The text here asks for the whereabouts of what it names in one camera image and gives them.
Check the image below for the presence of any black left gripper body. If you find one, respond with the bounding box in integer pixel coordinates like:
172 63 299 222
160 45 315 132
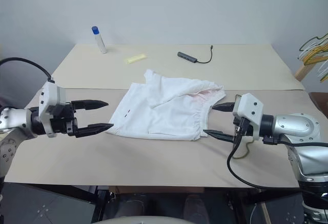
50 101 79 138

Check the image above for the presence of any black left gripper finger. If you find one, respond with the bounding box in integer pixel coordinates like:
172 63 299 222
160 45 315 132
71 99 110 111
76 123 115 139

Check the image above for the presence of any black panel with white marks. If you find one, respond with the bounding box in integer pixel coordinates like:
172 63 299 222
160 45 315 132
252 192 308 224
0 182 99 224

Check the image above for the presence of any black USB hub cable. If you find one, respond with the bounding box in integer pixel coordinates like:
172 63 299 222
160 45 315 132
196 45 214 64

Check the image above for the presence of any olive wire hanger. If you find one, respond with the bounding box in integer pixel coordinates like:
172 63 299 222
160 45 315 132
232 141 254 161

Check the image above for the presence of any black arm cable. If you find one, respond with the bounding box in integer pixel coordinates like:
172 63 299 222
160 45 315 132
0 57 56 84
227 118 328 193

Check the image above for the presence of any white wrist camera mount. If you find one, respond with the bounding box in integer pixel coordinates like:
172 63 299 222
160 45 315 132
38 80 68 138
232 93 265 136

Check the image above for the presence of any wooden hanger rack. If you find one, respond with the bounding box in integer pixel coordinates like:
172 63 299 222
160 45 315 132
294 54 317 82

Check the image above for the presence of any grey USB hub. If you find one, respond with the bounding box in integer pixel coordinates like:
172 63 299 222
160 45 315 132
177 51 198 64

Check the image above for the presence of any rack of clothes hangers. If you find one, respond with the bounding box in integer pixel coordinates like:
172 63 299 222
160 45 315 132
298 43 328 78

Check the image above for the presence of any grey robot torso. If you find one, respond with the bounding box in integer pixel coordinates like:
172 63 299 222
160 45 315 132
91 214 186 224

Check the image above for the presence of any pale yellow flat packet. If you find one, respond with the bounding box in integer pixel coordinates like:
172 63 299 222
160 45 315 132
124 53 148 65

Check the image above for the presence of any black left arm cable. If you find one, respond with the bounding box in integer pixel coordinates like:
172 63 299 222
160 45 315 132
0 57 56 84

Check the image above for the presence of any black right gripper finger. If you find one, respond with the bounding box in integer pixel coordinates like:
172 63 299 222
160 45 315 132
202 129 235 144
212 102 236 112

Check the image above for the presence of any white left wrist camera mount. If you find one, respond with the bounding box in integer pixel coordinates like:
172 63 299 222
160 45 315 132
38 80 68 138

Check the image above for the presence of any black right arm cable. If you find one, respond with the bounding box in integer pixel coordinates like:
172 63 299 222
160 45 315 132
227 118 328 193

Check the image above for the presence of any white shorts garment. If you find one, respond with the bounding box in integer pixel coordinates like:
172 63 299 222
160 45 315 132
106 69 227 141

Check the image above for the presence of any dark brown furniture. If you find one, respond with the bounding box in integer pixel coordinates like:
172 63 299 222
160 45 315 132
308 91 328 120

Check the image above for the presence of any clear bottle with blue cap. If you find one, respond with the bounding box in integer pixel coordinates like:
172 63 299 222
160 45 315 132
91 25 108 55

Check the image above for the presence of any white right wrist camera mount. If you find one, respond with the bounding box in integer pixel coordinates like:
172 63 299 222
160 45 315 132
232 93 265 136

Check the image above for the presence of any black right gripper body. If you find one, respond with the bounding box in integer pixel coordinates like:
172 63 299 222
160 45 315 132
232 115 254 143

